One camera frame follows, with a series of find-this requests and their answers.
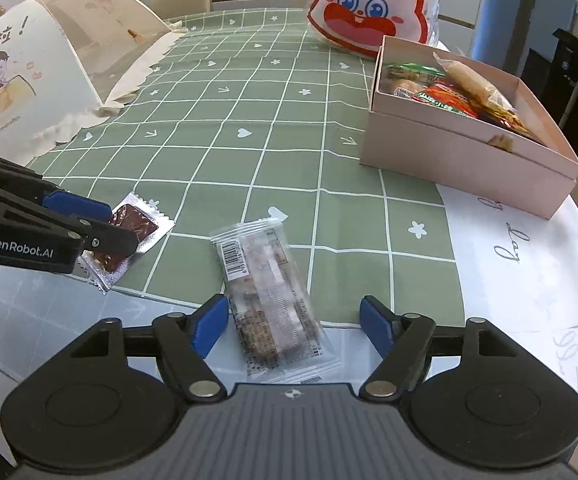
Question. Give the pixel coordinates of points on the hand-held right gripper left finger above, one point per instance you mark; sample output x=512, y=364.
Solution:
x=211, y=324

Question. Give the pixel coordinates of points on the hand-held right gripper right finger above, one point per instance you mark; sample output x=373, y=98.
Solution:
x=376, y=327

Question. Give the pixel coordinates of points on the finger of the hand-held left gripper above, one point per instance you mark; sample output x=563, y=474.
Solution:
x=81, y=206
x=114, y=242

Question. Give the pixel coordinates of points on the dark red packet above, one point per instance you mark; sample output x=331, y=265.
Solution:
x=136, y=216

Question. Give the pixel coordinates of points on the clear grey snack packet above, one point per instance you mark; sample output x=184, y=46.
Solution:
x=269, y=300

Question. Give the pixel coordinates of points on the pink cardboard box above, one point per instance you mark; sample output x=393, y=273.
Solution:
x=444, y=160

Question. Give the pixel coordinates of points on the red yellow snack bag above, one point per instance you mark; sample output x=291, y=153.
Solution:
x=506, y=120

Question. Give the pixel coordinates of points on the green red snack packet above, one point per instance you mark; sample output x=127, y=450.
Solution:
x=411, y=70

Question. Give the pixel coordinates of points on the beige snack bar packet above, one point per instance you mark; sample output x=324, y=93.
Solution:
x=469, y=82

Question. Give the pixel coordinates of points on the white grid mat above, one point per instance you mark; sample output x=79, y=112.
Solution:
x=44, y=310

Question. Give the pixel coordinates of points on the cartoon printed paper bag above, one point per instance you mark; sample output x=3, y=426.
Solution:
x=44, y=70

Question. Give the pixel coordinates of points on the white paper sheet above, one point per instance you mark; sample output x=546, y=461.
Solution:
x=519, y=270

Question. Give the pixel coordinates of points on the beige mesh food cover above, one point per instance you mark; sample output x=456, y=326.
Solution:
x=109, y=25

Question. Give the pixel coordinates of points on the green checked tablecloth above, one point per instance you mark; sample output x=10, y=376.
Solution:
x=269, y=110

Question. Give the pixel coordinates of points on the white red cartoon bunny bag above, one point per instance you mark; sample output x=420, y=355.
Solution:
x=364, y=10

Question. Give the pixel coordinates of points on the black tower appliance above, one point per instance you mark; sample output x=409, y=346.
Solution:
x=571, y=75

